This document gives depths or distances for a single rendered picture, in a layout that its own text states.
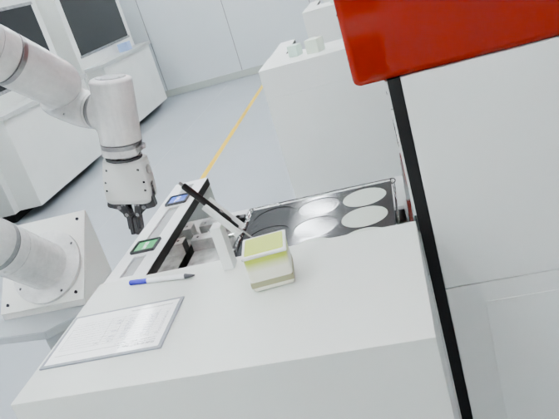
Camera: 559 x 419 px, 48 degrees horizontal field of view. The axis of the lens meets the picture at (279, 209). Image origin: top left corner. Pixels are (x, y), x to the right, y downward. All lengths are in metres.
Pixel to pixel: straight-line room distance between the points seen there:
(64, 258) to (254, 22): 7.90
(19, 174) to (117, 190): 4.49
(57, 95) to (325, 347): 0.64
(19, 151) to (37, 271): 4.23
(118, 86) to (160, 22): 8.40
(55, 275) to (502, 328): 1.02
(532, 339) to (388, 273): 0.39
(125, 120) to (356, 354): 0.68
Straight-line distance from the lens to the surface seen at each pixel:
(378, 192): 1.46
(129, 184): 1.33
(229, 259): 1.14
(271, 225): 1.44
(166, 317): 1.06
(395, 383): 0.87
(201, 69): 9.61
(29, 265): 1.55
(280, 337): 0.91
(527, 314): 1.25
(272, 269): 1.02
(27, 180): 5.81
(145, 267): 1.31
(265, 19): 9.31
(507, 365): 1.31
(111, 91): 1.26
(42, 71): 1.14
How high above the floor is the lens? 1.45
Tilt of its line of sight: 21 degrees down
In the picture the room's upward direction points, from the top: 17 degrees counter-clockwise
